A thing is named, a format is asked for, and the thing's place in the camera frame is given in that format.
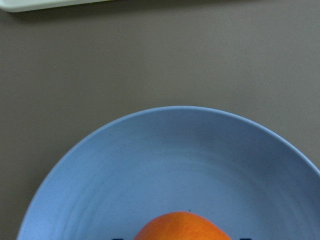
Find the orange mandarin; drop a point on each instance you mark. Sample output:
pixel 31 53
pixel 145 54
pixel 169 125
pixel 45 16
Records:
pixel 180 225

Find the blue plate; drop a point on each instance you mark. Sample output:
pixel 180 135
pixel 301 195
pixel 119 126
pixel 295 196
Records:
pixel 246 179

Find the cream rabbit tray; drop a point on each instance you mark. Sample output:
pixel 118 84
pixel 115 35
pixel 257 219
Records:
pixel 16 6

